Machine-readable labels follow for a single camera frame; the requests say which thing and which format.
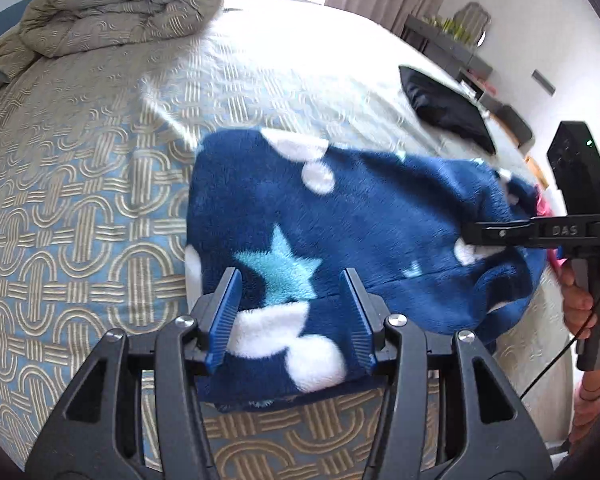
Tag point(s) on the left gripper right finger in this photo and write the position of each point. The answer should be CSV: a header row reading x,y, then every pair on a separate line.
x,y
363,321

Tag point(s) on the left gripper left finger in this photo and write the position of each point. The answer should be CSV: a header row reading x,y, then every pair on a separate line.
x,y
219,318

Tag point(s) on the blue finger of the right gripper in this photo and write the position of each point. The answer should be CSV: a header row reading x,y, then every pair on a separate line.
x,y
515,233

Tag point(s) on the navy fleece star pants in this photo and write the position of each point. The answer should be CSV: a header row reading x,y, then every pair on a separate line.
x,y
291,212

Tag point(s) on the person's right hand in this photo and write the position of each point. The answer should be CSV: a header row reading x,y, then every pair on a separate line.
x,y
577,304

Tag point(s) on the folded black garment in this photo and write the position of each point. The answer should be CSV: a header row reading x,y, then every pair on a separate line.
x,y
442,107

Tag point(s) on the dark grey side shelf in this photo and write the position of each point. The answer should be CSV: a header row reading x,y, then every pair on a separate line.
x,y
444,50

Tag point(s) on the patterned blue beige bedspread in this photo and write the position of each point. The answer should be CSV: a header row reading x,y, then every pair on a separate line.
x,y
97,149

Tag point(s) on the folded beige duvet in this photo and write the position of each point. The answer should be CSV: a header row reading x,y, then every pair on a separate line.
x,y
55,28

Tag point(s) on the dark blue headboard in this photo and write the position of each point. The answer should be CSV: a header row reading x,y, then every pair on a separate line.
x,y
10,16

